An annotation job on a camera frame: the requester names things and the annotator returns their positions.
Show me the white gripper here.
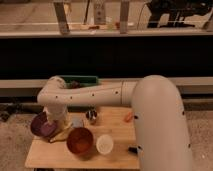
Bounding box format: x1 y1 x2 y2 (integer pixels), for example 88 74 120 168
44 106 68 126

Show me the yellow banana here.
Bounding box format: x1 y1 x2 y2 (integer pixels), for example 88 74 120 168
49 126 73 143

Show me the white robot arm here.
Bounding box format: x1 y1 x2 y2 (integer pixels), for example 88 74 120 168
37 75 193 171

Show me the green plastic tray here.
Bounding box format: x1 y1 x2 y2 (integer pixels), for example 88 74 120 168
62 75 99 88

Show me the purple bowl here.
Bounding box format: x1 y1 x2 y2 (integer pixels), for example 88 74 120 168
30 112 57 137

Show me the dark grapes bunch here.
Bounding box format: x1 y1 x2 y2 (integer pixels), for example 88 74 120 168
68 81 81 89

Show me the metal cup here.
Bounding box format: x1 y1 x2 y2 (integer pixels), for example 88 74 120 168
86 110 97 124

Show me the orange bowl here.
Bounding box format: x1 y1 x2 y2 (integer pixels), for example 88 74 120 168
66 127 94 156

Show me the white cup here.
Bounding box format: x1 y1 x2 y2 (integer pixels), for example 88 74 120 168
96 134 114 155

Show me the orange carrot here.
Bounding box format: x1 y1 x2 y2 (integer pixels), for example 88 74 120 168
124 112 133 123

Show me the black handled tool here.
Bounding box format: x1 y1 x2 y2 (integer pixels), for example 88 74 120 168
128 147 138 154

